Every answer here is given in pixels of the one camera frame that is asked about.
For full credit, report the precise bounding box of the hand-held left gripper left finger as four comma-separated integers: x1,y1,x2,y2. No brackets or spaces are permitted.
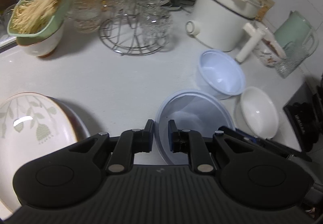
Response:
68,119,155,174

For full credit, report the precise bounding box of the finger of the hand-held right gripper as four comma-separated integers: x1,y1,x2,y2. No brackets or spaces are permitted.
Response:
217,125,313,162

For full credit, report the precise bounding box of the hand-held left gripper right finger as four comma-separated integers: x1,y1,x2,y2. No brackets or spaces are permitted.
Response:
168,120,253,174

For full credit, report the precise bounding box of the light blue plastic bowl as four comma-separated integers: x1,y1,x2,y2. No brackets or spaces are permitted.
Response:
196,49,246,100
154,89,236,166

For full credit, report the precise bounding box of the white plate with pink rose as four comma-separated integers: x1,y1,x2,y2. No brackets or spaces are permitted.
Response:
48,96,91,144

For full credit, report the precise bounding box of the white leaf-pattern plate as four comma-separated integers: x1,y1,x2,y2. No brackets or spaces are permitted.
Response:
0,92,76,214

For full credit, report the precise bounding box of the small white bowl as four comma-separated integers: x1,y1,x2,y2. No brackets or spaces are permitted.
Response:
235,86,279,138

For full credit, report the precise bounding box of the black gas stove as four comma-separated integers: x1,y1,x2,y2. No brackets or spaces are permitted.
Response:
283,80,323,154

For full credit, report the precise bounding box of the textured glass tumbler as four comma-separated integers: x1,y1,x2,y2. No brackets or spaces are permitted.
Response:
274,42,312,78

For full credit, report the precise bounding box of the pale green pitcher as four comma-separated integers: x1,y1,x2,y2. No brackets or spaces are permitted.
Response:
274,11,319,63

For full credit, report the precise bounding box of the white electric cooker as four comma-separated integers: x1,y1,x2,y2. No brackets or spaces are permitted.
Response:
185,0,265,63

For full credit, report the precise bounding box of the white bowl with brown foot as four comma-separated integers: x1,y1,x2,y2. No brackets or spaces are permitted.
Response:
16,22,65,58

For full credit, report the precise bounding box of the brown paper packet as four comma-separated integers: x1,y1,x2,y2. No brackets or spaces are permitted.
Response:
256,0,275,21

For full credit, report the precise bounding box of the green strainer basket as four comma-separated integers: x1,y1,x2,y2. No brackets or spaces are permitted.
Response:
7,0,73,46

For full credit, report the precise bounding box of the bunch of enoki mushrooms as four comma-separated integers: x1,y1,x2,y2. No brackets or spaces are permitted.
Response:
10,0,73,34

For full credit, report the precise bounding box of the wire cup rack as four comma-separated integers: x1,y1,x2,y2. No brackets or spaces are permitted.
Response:
99,9,170,56

